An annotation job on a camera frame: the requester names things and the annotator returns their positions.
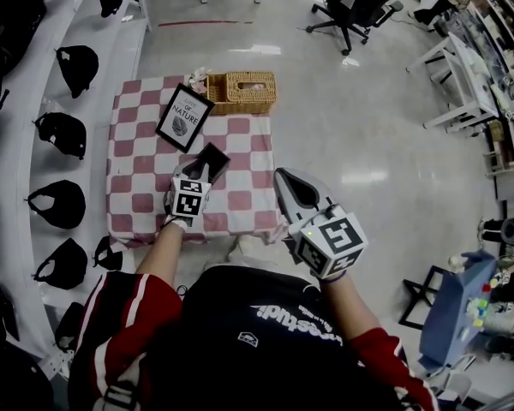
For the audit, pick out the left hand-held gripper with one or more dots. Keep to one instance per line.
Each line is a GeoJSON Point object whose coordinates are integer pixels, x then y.
{"type": "Point", "coordinates": [188, 201]}

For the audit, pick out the person's left forearm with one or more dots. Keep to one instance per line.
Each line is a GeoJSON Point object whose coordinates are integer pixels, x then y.
{"type": "Point", "coordinates": [160, 251]}

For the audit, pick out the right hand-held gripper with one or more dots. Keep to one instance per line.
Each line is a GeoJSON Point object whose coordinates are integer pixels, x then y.
{"type": "Point", "coordinates": [334, 246]}

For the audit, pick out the person's beige trouser leg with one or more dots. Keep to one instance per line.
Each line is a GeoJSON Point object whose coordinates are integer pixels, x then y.
{"type": "Point", "coordinates": [244, 253]}

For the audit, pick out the wicker tissue box basket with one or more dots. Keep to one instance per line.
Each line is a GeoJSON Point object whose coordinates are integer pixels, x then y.
{"type": "Point", "coordinates": [252, 99]}

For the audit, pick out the person's black red shirt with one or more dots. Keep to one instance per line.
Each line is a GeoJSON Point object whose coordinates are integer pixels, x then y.
{"type": "Point", "coordinates": [248, 358]}

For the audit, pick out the white table with lower shelf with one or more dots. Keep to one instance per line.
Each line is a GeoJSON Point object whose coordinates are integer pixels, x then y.
{"type": "Point", "coordinates": [467, 71]}

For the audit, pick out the small pink flower bunch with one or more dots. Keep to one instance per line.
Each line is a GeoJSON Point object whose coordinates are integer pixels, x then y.
{"type": "Point", "coordinates": [199, 79]}

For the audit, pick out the black framed picture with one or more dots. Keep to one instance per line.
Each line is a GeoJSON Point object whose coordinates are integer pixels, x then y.
{"type": "Point", "coordinates": [184, 116]}

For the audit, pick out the white wooden shelving unit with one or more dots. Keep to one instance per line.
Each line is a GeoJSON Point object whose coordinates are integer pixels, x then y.
{"type": "Point", "coordinates": [509, 24]}

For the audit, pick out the red floor tape strip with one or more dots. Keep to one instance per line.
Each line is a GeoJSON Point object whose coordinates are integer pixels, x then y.
{"type": "Point", "coordinates": [205, 22]}

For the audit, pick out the row of black caps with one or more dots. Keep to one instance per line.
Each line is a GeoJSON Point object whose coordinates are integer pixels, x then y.
{"type": "Point", "coordinates": [64, 204]}

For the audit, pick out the colourful toy blocks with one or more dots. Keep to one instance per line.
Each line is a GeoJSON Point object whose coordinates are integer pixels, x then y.
{"type": "Point", "coordinates": [479, 304]}

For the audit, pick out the person's right forearm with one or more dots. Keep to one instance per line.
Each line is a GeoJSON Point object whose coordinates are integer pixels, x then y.
{"type": "Point", "coordinates": [347, 311]}

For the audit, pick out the small black box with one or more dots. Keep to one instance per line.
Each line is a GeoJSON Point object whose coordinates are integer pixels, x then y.
{"type": "Point", "coordinates": [218, 161]}

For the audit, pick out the pink white checkered tablecloth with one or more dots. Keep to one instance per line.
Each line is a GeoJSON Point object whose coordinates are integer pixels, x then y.
{"type": "Point", "coordinates": [141, 165]}

